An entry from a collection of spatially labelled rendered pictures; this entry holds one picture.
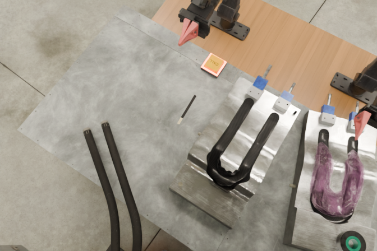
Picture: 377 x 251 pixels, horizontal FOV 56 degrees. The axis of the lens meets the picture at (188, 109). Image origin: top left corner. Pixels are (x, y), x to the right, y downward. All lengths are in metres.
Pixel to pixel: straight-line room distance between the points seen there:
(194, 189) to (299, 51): 0.75
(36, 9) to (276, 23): 1.78
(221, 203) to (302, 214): 0.27
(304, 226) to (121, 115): 0.78
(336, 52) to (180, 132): 0.75
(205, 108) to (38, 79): 1.41
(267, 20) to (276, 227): 0.87
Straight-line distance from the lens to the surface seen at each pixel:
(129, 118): 1.42
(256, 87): 1.34
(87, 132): 1.40
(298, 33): 1.65
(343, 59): 1.66
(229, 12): 1.47
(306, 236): 1.28
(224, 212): 1.28
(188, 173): 1.29
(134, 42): 1.57
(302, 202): 1.33
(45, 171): 2.32
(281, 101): 1.35
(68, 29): 2.67
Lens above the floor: 2.13
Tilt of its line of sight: 70 degrees down
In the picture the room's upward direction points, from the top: 2 degrees clockwise
